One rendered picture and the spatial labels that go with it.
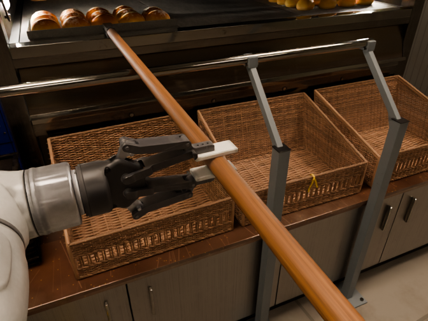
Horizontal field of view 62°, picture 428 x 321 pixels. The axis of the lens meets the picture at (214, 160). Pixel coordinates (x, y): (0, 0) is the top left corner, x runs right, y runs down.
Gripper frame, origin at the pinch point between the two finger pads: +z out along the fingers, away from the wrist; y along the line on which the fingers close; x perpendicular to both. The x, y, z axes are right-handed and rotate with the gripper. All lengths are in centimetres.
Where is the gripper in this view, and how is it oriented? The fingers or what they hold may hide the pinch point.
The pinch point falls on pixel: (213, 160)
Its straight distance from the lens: 56.3
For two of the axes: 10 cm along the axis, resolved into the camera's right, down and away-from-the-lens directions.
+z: 9.1, -2.1, 3.4
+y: 0.0, 8.4, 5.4
